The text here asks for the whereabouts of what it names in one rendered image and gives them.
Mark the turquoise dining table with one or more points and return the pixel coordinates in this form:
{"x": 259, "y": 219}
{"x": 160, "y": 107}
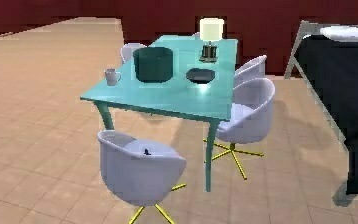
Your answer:
{"x": 173, "y": 96}

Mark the black bowl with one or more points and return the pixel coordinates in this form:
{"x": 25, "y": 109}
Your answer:
{"x": 200, "y": 75}

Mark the small dark object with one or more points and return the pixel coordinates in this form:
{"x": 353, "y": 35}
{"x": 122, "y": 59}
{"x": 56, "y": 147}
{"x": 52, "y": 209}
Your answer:
{"x": 147, "y": 152}

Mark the dark green cooking pot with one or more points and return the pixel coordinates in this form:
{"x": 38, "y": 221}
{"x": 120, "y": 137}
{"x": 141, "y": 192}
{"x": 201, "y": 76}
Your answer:
{"x": 153, "y": 65}

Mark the lilac shell swivel chair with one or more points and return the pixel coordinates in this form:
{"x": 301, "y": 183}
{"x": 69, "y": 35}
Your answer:
{"x": 250, "y": 116}
{"x": 252, "y": 68}
{"x": 128, "y": 51}
{"x": 133, "y": 173}

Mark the lilac mug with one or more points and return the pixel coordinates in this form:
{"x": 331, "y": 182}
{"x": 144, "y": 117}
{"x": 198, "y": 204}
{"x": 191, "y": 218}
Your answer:
{"x": 111, "y": 77}

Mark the table lamp with cream shade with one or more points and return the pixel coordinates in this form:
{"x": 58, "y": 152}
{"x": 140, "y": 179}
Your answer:
{"x": 211, "y": 31}

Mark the bed with black cover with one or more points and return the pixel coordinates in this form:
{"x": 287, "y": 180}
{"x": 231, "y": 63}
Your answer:
{"x": 340, "y": 86}

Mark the white pillow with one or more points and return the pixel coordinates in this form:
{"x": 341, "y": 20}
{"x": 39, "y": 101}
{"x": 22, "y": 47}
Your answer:
{"x": 345, "y": 33}

